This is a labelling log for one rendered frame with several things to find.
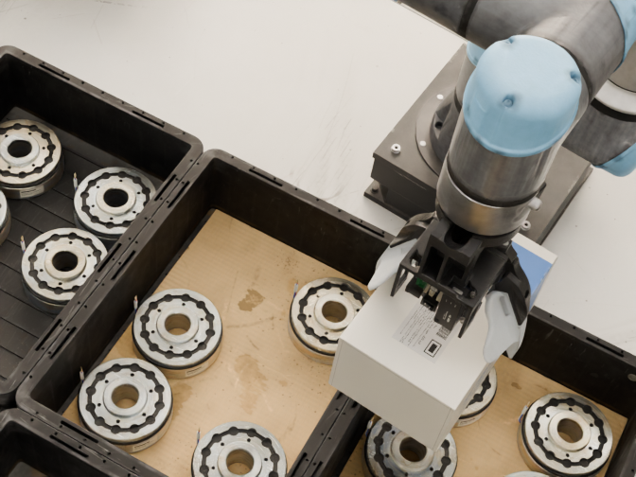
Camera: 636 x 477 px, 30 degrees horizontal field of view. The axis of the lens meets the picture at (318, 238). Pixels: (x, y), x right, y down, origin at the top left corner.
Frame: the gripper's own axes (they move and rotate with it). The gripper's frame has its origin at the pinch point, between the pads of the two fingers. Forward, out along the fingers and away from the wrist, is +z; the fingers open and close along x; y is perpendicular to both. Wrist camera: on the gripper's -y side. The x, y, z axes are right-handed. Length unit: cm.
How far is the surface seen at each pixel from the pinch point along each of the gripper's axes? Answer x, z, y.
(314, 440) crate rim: -5.8, 18.4, 10.5
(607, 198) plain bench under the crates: 4, 42, -57
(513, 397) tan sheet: 8.5, 28.6, -12.1
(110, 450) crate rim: -21.8, 18.3, 23.7
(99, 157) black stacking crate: -52, 29, -10
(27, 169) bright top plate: -55, 25, -1
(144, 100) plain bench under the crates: -60, 42, -30
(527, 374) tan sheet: 8.4, 28.6, -15.9
